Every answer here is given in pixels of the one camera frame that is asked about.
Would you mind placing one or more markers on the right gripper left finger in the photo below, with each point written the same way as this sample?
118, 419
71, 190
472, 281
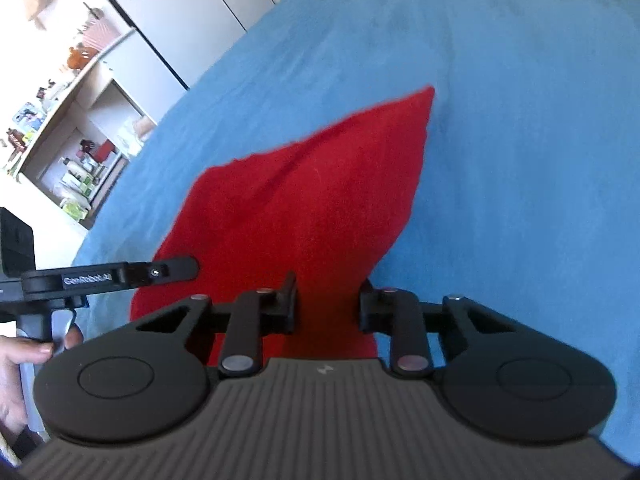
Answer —
252, 316

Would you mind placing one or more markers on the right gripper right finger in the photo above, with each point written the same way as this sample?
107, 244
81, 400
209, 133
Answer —
397, 314

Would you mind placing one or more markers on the red knit sweater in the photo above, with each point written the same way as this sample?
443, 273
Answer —
327, 209

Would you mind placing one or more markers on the white shelf unit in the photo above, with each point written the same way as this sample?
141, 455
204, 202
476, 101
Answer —
95, 127

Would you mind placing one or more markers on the blue bed sheet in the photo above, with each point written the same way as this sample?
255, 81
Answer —
529, 198

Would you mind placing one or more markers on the orange plush on shelf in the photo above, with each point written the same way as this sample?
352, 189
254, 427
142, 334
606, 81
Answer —
79, 57

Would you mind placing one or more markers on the white wardrobe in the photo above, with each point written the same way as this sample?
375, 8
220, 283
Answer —
192, 35

